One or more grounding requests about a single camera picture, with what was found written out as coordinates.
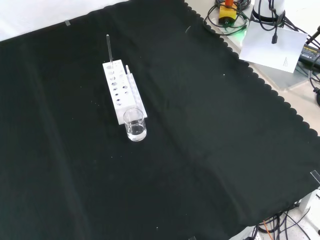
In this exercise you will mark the small clear glass beaker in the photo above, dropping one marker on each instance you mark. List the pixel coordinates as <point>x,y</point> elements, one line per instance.
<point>135,127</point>

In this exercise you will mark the white paper sheet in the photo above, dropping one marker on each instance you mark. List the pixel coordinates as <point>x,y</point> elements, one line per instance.
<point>272,47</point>

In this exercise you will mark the grey metal base plate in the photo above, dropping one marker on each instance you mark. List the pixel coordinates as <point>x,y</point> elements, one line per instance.
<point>287,77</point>

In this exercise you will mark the black bench cloth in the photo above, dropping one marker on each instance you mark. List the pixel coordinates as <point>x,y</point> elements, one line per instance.
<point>140,140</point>

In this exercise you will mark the yellow stop button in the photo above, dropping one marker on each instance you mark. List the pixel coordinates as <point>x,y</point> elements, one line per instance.
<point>227,13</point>

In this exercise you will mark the black power adapter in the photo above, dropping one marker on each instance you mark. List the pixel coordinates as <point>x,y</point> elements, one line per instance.
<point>310,53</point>

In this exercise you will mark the white test tube rack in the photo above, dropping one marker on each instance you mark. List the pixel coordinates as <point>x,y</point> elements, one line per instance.
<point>121,91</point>

